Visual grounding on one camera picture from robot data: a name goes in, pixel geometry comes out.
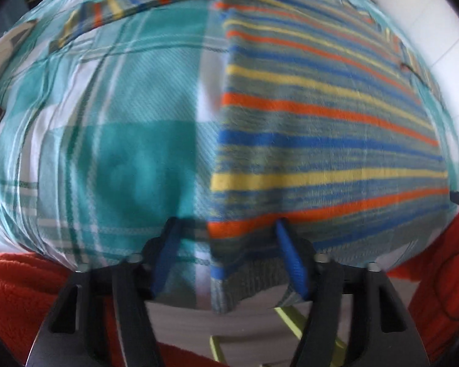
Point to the red fleece clothing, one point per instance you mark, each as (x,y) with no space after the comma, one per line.
(15,294)

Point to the striped knit sweater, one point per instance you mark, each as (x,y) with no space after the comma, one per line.
(310,122)

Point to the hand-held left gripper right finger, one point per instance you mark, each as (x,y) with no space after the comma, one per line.
(294,263)

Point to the teal plaid bedspread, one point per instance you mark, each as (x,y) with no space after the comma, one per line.
(130,122)

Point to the brown patterned pillow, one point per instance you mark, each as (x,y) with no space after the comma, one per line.
(17,38)

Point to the yellow-green frame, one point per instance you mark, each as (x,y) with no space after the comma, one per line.
(290,319)

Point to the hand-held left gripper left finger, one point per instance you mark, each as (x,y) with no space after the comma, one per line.
(162,263)

